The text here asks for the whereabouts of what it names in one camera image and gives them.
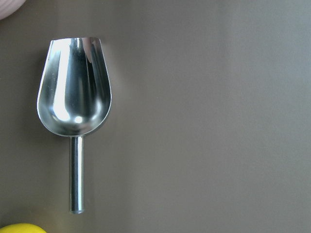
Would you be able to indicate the yellow lemon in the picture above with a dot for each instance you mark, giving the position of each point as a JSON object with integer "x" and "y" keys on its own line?
{"x": 22, "y": 228}

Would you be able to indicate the metal ice scoop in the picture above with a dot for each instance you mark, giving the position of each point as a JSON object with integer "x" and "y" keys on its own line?
{"x": 74, "y": 100}

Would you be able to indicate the pink bowl with ice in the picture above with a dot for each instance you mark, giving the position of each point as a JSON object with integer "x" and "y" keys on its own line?
{"x": 8, "y": 7}

